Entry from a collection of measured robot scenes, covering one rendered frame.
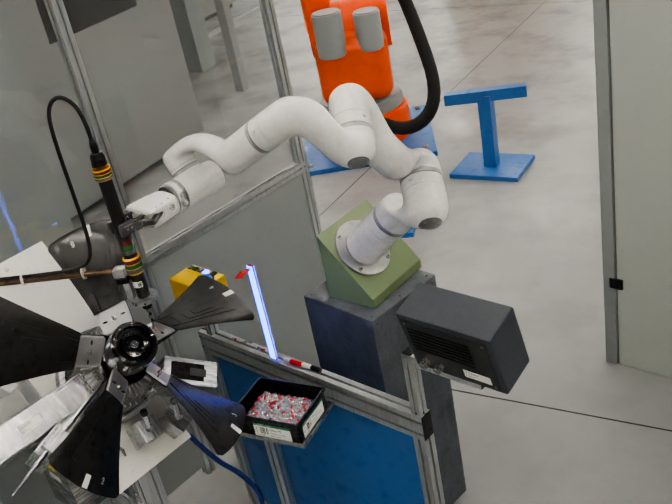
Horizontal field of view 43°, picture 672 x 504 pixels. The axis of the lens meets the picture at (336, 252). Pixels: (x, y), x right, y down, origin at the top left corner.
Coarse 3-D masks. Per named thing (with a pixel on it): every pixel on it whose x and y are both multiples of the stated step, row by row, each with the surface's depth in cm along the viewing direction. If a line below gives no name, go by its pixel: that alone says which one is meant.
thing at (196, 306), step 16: (192, 288) 239; (224, 288) 240; (176, 304) 233; (192, 304) 232; (208, 304) 232; (224, 304) 234; (240, 304) 235; (160, 320) 227; (176, 320) 226; (192, 320) 226; (208, 320) 227; (224, 320) 228; (240, 320) 230
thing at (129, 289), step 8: (112, 272) 214; (120, 272) 213; (120, 280) 214; (128, 280) 215; (128, 288) 216; (152, 288) 220; (128, 296) 217; (136, 296) 218; (152, 296) 217; (136, 304) 215; (144, 304) 215
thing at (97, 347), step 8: (80, 336) 210; (88, 336) 211; (96, 336) 212; (80, 344) 211; (88, 344) 212; (96, 344) 213; (104, 344) 214; (80, 352) 212; (96, 352) 214; (80, 360) 213; (96, 360) 215
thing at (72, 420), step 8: (96, 392) 217; (88, 400) 215; (80, 408) 213; (72, 416) 211; (64, 424) 210; (72, 424) 210; (40, 456) 204; (40, 464) 204; (32, 472) 202; (24, 480) 201
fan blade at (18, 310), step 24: (0, 312) 202; (24, 312) 204; (0, 336) 202; (24, 336) 204; (48, 336) 207; (72, 336) 209; (0, 360) 203; (24, 360) 206; (48, 360) 209; (72, 360) 212; (0, 384) 205
